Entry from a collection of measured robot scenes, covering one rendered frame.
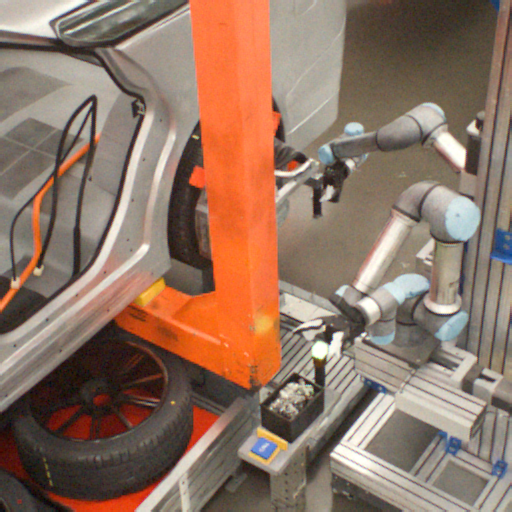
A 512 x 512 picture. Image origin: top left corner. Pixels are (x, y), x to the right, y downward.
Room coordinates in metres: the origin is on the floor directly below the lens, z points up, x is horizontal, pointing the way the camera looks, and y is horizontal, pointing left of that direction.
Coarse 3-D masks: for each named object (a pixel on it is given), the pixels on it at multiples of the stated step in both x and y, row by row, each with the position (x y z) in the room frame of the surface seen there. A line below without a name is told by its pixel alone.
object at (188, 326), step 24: (168, 288) 2.98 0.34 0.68; (120, 312) 2.93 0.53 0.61; (144, 312) 2.86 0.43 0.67; (168, 312) 2.84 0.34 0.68; (192, 312) 2.75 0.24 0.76; (216, 312) 2.68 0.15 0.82; (144, 336) 2.87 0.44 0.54; (168, 336) 2.80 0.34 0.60; (192, 336) 2.72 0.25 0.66; (216, 336) 2.69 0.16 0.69; (192, 360) 2.73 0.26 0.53; (216, 360) 2.66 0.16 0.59
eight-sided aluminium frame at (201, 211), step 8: (280, 144) 3.46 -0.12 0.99; (280, 168) 3.47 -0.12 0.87; (280, 184) 3.47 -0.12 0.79; (200, 200) 3.12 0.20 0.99; (200, 208) 3.09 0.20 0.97; (200, 216) 3.09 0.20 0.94; (200, 224) 3.09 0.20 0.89; (208, 224) 3.07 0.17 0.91; (200, 232) 3.09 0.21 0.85; (208, 232) 3.07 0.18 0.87; (200, 240) 3.09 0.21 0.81; (208, 240) 3.07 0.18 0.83; (200, 248) 3.10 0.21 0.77; (208, 248) 3.07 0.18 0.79; (208, 256) 3.08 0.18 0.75
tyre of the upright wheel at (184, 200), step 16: (192, 144) 3.26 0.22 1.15; (192, 160) 3.20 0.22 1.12; (176, 176) 3.17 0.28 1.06; (176, 192) 3.14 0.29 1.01; (192, 192) 3.13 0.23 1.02; (176, 208) 3.10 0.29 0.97; (192, 208) 3.13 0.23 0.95; (176, 224) 3.09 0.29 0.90; (192, 224) 3.12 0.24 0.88; (176, 240) 3.09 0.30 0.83; (192, 240) 3.11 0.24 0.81; (176, 256) 3.14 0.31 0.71; (192, 256) 3.10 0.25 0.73
